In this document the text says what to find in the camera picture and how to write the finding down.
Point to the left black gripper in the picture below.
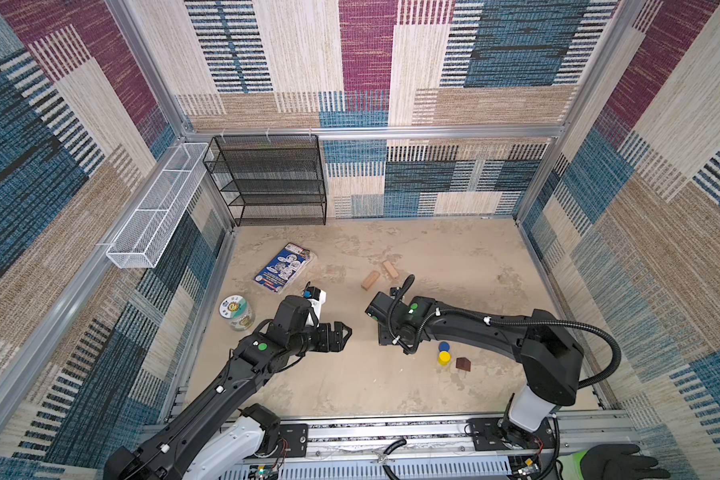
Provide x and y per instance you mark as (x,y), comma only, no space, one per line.
(325,344)

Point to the black green gloved hand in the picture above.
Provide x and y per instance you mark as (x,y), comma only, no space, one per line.
(610,462)

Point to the black wire shelf rack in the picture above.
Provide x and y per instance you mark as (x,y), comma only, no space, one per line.
(270,180)

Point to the yellow cylinder block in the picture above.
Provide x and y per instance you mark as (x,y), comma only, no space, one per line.
(444,358)

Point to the blue comic book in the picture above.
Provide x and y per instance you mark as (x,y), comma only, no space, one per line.
(284,268)

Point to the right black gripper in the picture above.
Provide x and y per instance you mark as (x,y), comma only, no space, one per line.
(385,339)

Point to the white wire basket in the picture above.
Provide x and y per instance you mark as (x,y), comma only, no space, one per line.
(142,240)

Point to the dark brown house block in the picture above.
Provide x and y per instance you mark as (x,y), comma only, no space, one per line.
(464,364)

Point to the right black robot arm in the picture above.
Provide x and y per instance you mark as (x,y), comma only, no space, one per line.
(550,355)

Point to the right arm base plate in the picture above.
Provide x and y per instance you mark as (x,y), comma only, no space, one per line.
(486,433)

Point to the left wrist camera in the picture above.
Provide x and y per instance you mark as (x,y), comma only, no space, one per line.
(316,297)

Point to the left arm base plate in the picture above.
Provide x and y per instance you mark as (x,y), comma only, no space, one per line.
(291,441)

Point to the plain wood block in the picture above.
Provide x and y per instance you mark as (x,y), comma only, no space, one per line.
(390,269)
(370,280)

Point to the aluminium front rail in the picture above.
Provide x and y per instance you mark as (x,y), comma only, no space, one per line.
(401,446)

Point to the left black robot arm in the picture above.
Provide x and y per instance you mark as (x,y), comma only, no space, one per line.
(170,452)

